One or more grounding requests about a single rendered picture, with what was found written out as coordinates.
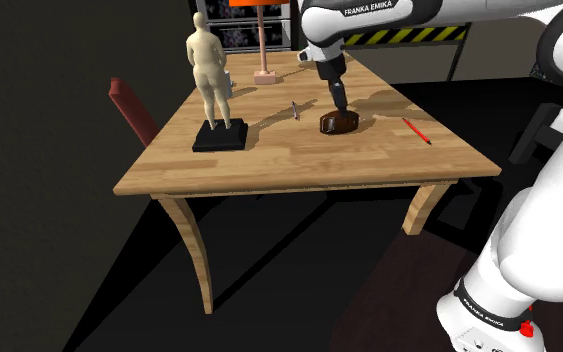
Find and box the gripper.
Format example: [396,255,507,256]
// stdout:
[315,53,350,119]

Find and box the brown wrist watch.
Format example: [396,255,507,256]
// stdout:
[319,109,361,136]

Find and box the wooden table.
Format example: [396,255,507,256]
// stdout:
[113,50,503,316]

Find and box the red pencil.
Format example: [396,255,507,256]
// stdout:
[401,117,433,146]

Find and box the orange lamp with pink stand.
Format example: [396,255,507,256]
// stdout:
[228,0,291,87]

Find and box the yellow and black striped barrier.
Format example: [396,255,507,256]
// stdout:
[343,23,473,83]

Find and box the white shelf unit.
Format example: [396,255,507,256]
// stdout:
[195,0,294,54]

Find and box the beige human figure, black base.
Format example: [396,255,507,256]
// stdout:
[185,11,250,153]

